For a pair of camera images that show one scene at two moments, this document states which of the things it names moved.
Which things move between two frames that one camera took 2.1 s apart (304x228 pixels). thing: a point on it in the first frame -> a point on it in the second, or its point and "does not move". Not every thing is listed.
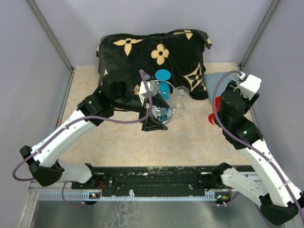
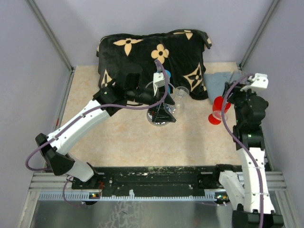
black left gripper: x=150 y=124 -> x=163 y=114
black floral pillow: x=179 y=54 does not move
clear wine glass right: x=181 y=92 does not move
